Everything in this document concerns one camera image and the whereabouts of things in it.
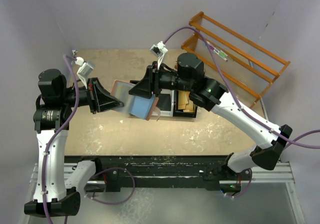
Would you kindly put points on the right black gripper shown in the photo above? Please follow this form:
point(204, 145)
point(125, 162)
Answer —
point(151, 80)

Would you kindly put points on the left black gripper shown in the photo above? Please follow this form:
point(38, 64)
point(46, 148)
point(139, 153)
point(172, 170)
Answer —
point(99, 99)

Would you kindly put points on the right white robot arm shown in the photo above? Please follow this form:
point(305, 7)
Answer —
point(205, 92)

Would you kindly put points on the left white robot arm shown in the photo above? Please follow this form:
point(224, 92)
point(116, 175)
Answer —
point(56, 195)

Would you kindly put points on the black bin with silver cards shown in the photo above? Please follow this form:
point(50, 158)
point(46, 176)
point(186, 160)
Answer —
point(136, 83)

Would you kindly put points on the black cards pile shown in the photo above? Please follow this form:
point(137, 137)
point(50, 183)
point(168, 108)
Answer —
point(164, 102)

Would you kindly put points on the white bin with black cards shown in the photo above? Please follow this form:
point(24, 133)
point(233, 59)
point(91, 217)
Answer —
point(168, 113)

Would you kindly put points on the gold cards pile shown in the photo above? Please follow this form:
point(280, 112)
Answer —
point(184, 103)

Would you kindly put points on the black bin with gold cards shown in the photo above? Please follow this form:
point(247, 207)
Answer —
point(178, 113)

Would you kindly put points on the markers on rack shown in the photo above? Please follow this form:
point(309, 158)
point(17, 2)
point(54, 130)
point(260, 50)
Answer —
point(218, 52)

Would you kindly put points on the orange wooden rack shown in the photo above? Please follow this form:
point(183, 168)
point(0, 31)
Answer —
point(251, 69)

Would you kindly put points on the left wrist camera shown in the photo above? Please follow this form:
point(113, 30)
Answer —
point(85, 68)

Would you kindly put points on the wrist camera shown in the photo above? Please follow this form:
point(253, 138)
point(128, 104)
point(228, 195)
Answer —
point(159, 50)
point(85, 68)

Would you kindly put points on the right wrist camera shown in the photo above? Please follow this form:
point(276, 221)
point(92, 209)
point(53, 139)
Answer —
point(159, 50)

